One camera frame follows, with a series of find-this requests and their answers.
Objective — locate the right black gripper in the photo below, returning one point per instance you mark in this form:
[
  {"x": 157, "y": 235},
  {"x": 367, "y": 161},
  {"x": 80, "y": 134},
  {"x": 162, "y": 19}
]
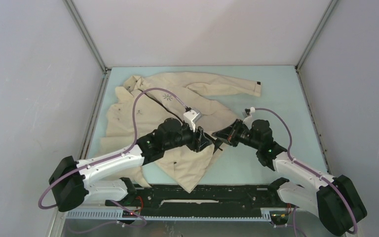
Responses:
[{"x": 231, "y": 132}]

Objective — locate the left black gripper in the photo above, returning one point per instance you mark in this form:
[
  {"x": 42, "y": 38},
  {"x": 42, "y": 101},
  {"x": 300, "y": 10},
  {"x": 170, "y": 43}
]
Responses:
[{"x": 198, "y": 141}]

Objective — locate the beige zip jacket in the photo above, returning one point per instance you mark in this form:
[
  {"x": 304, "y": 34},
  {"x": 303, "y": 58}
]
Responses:
[{"x": 182, "y": 165}]

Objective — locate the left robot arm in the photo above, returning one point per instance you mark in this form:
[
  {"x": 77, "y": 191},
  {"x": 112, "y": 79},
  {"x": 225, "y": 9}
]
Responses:
[{"x": 76, "y": 182}]

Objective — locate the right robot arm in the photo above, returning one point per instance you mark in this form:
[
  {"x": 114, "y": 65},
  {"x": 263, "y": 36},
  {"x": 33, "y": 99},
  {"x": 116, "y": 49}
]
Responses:
[{"x": 310, "y": 183}]

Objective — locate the light blue table mat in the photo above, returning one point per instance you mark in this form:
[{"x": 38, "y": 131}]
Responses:
[{"x": 281, "y": 102}]

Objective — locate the right controller board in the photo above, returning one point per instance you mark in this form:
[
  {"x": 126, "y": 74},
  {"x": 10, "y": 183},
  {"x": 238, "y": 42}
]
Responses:
[{"x": 279, "y": 219}]

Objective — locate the controller board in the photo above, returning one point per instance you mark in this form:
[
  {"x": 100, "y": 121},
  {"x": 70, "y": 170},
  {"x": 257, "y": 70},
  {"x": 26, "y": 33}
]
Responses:
[
  {"x": 127, "y": 214},
  {"x": 279, "y": 219}
]

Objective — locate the left controller board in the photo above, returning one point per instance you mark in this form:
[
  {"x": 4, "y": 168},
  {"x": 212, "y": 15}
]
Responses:
[{"x": 127, "y": 214}]

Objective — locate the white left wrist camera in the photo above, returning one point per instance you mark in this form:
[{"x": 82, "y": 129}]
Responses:
[{"x": 191, "y": 116}]

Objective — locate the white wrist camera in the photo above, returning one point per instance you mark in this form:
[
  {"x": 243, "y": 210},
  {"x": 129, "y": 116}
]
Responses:
[
  {"x": 191, "y": 116},
  {"x": 247, "y": 113}
]

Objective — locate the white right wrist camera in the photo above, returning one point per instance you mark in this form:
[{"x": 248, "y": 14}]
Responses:
[{"x": 247, "y": 113}]

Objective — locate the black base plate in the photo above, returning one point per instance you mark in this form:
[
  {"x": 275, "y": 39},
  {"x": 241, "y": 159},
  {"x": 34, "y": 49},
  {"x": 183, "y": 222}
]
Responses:
[{"x": 204, "y": 201}]

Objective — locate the aluminium frame rail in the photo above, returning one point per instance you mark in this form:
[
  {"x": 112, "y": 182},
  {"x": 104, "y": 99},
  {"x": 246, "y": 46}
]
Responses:
[{"x": 113, "y": 211}]

